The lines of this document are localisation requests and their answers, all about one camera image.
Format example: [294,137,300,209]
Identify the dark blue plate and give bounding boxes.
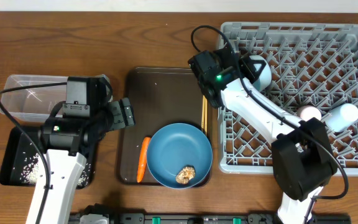
[147,123,213,189]

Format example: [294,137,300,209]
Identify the dark brown serving tray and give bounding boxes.
[117,67,205,185]

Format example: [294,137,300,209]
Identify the grey dishwasher rack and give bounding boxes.
[221,22,358,176]

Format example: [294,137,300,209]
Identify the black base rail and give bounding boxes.
[68,203,352,224]

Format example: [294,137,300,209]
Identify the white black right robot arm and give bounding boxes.
[188,47,337,223]

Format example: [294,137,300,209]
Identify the white rice pile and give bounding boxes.
[19,156,93,189]

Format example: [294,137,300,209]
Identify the orange carrot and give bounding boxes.
[136,137,151,183]

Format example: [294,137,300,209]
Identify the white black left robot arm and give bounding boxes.
[26,77,135,223]

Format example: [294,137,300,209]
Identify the black plastic tray bin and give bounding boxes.
[0,126,96,188]

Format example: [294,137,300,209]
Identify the brown mushroom piece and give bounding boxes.
[175,166,196,185]

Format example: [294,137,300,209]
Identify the light blue small bowl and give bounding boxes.
[250,55,272,91]

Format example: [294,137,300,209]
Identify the wooden chopstick right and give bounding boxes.
[203,97,208,136]

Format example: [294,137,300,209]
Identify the clear plastic bin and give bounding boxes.
[0,75,112,123]

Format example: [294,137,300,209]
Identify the wooden chopstick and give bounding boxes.
[203,97,208,136]
[201,96,205,132]

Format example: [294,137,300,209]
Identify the light blue plastic cup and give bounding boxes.
[325,103,358,132]

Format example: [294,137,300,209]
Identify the wooden chopstick left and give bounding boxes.
[201,96,205,132]

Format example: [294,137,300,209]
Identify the pink plastic cup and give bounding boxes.
[296,105,322,121]

